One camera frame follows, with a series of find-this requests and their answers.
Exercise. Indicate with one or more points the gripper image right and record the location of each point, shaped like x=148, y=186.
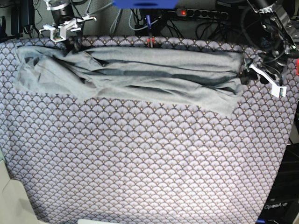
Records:
x=274, y=65

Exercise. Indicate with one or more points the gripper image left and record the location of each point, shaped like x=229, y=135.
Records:
x=72, y=26

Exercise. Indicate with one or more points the light grey T-shirt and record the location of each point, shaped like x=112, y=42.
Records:
x=56, y=71

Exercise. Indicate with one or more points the red clamp at table right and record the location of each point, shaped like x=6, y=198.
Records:
x=297, y=67

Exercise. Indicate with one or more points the red clamp at table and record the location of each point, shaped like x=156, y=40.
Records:
x=297, y=67
x=151, y=42

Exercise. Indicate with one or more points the black power adapter left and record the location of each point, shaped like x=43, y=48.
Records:
x=22, y=16

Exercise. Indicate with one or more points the red clamp at table back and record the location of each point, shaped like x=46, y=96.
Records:
x=151, y=42

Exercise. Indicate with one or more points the fan-patterned table cloth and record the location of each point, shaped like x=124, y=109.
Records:
x=135, y=162

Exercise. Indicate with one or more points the black OpenArm computer box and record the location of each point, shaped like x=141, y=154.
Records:
x=282, y=205

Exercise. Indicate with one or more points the white camera bracket image left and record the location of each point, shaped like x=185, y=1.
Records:
x=52, y=29

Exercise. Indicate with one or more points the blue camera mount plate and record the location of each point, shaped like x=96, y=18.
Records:
x=146, y=4

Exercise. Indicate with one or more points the blue vertical post centre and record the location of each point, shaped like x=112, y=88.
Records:
x=148, y=20

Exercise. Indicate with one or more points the black power strip red switch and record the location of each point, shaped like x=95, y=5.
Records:
x=203, y=14

